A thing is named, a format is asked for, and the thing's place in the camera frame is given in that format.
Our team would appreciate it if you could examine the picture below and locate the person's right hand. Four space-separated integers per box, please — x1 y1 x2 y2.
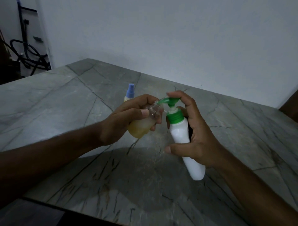
164 90 224 169

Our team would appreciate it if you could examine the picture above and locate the person's left hand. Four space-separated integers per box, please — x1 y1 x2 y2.
98 94 164 147

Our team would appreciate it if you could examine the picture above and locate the large white bottle green pump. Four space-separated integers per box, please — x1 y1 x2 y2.
156 97 206 181

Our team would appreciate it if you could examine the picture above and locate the small clear bottle white cap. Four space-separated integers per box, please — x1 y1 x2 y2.
127 102 165 140

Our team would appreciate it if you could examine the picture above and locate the blue spray cap with tube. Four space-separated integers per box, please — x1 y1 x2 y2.
125 83 135 99

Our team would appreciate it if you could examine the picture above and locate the person's left forearm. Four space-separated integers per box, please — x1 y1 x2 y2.
0 122 104 205

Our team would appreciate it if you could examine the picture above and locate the person's right forearm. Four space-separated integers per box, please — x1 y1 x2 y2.
213 149 298 226

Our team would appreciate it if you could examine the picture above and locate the brown wooden door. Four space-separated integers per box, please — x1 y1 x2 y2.
279 89 298 123

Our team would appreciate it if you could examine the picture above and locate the black coiled hose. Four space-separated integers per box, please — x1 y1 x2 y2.
2 39 52 77

